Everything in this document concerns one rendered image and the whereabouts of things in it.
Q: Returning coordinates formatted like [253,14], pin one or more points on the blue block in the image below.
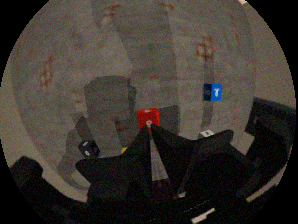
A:
[212,92]

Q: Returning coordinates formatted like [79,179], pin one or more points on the small white block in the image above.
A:
[205,134]

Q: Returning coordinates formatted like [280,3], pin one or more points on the red block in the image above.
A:
[148,117]

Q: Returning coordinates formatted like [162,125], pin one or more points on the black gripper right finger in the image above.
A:
[179,154]

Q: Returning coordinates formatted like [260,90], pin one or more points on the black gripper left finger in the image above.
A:
[132,165]

